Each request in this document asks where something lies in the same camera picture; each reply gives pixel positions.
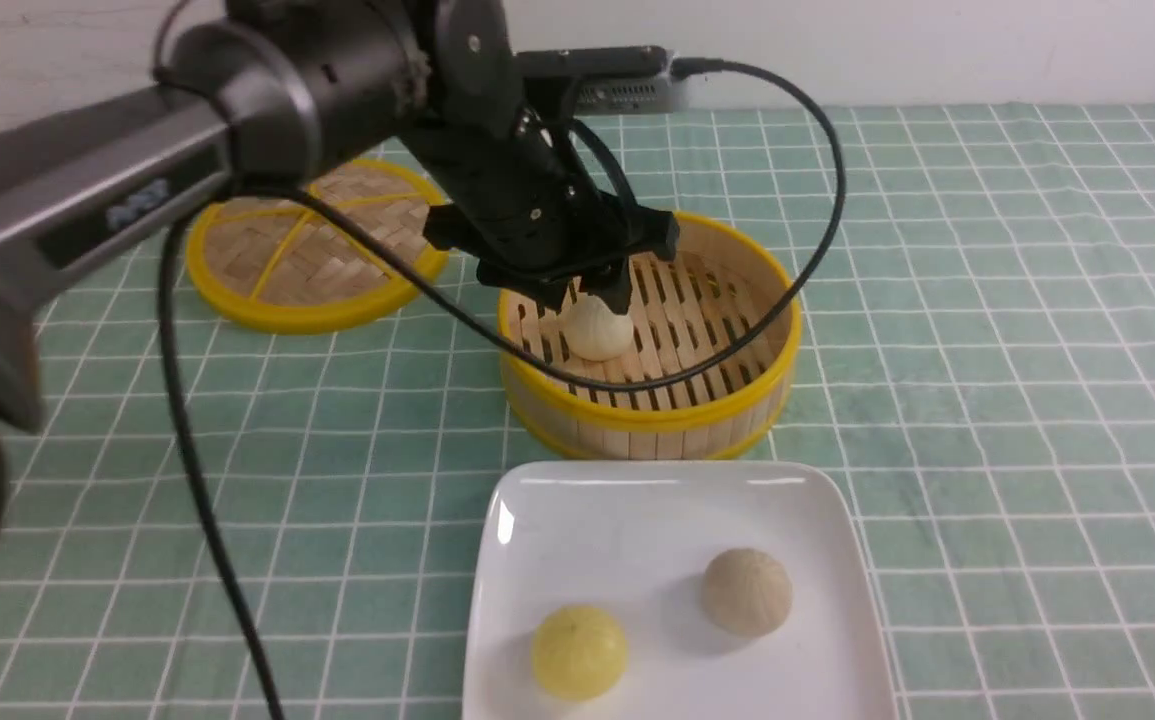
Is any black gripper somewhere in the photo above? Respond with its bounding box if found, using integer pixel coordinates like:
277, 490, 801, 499
400, 55, 679, 316

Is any white steamed bun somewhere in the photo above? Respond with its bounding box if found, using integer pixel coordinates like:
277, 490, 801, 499
701, 547, 793, 639
560, 294, 635, 363

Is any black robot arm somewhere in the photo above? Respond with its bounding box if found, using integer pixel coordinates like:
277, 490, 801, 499
0, 1, 679, 524

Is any white square plate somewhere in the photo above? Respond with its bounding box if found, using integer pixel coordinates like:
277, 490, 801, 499
461, 461, 900, 719

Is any yellow steamed bun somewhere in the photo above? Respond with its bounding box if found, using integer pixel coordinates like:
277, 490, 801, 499
530, 603, 629, 703

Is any yellow-rimmed bamboo steamer basket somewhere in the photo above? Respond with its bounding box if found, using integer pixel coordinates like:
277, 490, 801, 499
495, 211, 804, 460

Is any yellow-rimmed bamboo steamer lid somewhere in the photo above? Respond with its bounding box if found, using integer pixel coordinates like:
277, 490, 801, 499
185, 158, 446, 334

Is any green checkered tablecloth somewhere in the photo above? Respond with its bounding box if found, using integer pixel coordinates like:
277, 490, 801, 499
0, 105, 1155, 719

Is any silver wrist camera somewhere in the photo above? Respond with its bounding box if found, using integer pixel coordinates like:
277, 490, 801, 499
516, 45, 690, 119

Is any black camera cable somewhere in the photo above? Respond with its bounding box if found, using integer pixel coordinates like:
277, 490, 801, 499
152, 0, 847, 720

